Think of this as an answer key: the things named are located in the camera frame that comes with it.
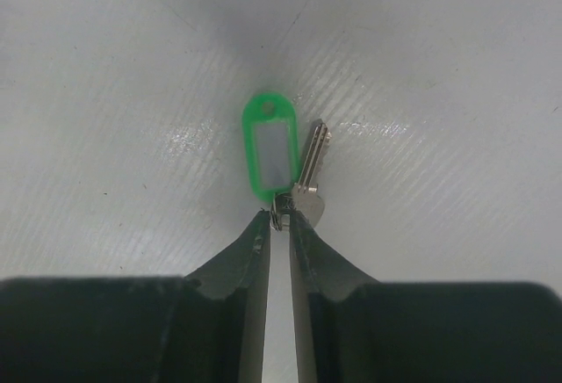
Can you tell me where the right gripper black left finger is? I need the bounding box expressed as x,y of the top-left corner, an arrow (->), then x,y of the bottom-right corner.
1,211 -> 270,382

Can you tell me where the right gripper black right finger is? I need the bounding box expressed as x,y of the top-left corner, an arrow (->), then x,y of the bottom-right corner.
290,212 -> 561,382

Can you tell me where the key with green tag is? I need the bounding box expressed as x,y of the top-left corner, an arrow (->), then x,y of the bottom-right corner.
241,91 -> 331,231

